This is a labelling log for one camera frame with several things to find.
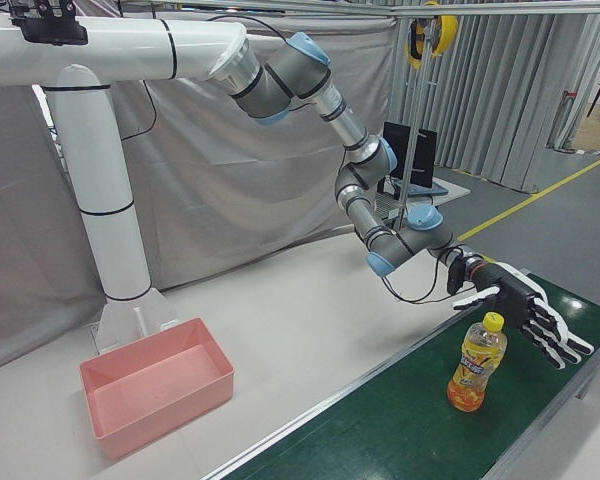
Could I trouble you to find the black white dexterous robot hand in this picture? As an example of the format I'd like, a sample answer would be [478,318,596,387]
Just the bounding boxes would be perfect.
[452,260,595,371]

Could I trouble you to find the orange juice bottle yellow cap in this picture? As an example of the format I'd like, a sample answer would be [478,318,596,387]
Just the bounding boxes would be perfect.
[446,311,509,412]

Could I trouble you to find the pink plastic basket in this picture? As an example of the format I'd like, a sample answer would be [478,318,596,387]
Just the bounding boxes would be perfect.
[78,317,235,460]

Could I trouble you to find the grey metal table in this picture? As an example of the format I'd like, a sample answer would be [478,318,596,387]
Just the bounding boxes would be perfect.
[372,167,472,236]

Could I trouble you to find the black monitor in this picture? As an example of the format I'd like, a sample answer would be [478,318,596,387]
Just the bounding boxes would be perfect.
[382,121,437,190]

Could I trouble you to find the green conveyor belt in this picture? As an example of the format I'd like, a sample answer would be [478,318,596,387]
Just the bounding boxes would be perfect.
[199,272,600,480]

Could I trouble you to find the grey striped curtain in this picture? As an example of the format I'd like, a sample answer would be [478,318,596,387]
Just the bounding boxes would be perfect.
[389,13,600,194]

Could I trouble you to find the grey backdrop cloth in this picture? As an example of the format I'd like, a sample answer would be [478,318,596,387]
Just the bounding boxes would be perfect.
[0,0,399,376]

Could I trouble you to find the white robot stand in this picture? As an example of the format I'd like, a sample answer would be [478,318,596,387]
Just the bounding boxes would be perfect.
[0,14,249,354]

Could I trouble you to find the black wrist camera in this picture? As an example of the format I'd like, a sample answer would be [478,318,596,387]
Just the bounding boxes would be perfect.
[446,254,470,295]

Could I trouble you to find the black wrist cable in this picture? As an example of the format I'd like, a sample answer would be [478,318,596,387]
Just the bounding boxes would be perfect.
[381,247,464,305]

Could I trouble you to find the yellow cable reel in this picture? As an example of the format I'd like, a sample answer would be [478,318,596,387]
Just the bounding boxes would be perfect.
[404,13,460,70]

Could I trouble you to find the black stand cable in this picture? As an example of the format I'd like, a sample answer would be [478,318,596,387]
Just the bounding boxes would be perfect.
[121,79,158,141]

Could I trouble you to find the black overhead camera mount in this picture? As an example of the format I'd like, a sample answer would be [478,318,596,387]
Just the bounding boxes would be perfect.
[7,0,89,47]

